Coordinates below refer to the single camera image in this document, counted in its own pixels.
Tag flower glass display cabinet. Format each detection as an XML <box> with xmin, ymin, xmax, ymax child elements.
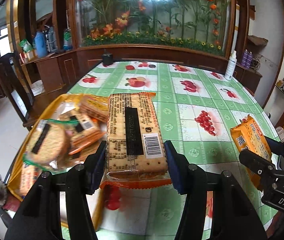
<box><xmin>70</xmin><ymin>0</ymin><xmax>235</xmax><ymax>56</ymax></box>

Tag blue water jug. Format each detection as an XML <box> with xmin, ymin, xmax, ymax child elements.
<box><xmin>34</xmin><ymin>31</ymin><xmax>48</xmax><ymax>58</ymax></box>

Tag orange label cracker pack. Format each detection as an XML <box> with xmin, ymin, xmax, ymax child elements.
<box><xmin>68</xmin><ymin>120</ymin><xmax>106</xmax><ymax>155</ymax></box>

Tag green fruit pattern tablecloth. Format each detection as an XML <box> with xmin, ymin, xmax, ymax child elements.
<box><xmin>70</xmin><ymin>61</ymin><xmax>278</xmax><ymax>239</ymax></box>

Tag round cracker pack green ends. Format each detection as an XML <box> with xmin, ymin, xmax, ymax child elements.
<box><xmin>22</xmin><ymin>119</ymin><xmax>74</xmax><ymax>174</ymax></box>

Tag green snack bag on shelf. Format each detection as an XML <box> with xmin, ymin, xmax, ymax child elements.
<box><xmin>19</xmin><ymin>39</ymin><xmax>33</xmax><ymax>53</ymax></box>

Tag yellow green label cracker pack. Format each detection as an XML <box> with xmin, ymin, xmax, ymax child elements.
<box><xmin>79</xmin><ymin>94</ymin><xmax>108</xmax><ymax>123</ymax></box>

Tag dark wooden chair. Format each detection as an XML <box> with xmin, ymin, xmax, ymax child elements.
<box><xmin>0</xmin><ymin>52</ymin><xmax>68</xmax><ymax>131</ymax></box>

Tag yellow white storage tray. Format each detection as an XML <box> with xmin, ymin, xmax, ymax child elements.
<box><xmin>7</xmin><ymin>93</ymin><xmax>109</xmax><ymax>230</ymax></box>

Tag orange yellow snack bag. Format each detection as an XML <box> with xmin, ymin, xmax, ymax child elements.
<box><xmin>230</xmin><ymin>114</ymin><xmax>273</xmax><ymax>189</ymax></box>

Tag brown text cracker pack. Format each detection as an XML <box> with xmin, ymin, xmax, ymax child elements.
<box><xmin>58</xmin><ymin>109</ymin><xmax>100</xmax><ymax>141</ymax></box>

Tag white spray bottle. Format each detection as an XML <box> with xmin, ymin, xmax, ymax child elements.
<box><xmin>224</xmin><ymin>50</ymin><xmax>237</xmax><ymax>81</ymax></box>

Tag small black box on table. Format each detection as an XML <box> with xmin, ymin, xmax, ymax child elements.
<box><xmin>102</xmin><ymin>53</ymin><xmax>113</xmax><ymax>66</ymax></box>

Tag purple bottles on shelf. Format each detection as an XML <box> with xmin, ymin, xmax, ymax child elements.
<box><xmin>241</xmin><ymin>49</ymin><xmax>253</xmax><ymax>69</ymax></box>

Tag barcode cracker pack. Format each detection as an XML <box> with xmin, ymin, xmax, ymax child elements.
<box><xmin>100</xmin><ymin>92</ymin><xmax>171</xmax><ymax>189</ymax></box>

